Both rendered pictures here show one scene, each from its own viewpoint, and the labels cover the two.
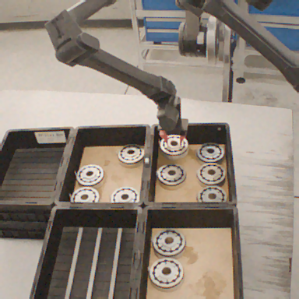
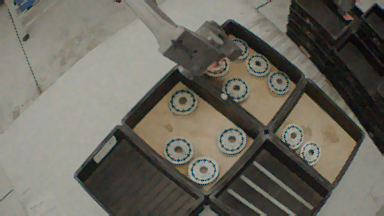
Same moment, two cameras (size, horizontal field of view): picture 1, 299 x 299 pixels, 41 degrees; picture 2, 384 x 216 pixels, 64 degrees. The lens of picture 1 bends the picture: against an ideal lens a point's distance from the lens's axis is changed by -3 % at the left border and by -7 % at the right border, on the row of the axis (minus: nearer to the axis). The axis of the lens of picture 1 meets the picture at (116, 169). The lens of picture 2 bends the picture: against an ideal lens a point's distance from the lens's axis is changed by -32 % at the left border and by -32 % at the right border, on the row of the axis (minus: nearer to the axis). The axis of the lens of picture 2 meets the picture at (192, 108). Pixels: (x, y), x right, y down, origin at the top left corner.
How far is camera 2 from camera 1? 0.97 m
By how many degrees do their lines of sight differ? 37
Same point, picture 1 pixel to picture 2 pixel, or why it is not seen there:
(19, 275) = not seen: outside the picture
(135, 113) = (107, 65)
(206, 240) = (303, 113)
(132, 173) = (201, 116)
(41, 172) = (131, 183)
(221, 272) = (326, 122)
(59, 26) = (187, 45)
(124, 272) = (287, 180)
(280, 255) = (321, 82)
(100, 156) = (155, 126)
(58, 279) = not seen: outside the picture
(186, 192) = (257, 93)
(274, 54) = not seen: outside the picture
